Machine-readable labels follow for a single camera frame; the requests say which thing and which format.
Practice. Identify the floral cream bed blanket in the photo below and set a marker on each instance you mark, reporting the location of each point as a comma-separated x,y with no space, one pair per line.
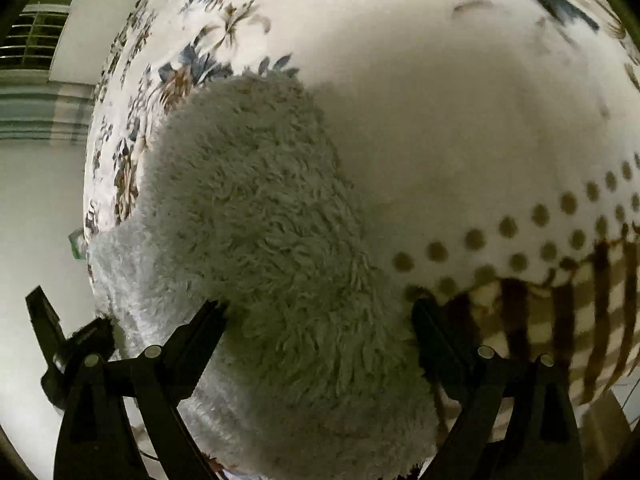
491,146

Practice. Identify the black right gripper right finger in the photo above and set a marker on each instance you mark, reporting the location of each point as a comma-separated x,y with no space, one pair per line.
516,420

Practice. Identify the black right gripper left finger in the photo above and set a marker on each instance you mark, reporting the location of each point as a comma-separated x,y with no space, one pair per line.
96,440

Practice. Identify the window with curtain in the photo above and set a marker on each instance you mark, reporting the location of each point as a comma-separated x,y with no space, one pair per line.
33,107

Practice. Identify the grey fluffy fleece pant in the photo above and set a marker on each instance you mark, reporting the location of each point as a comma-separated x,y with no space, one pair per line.
243,200

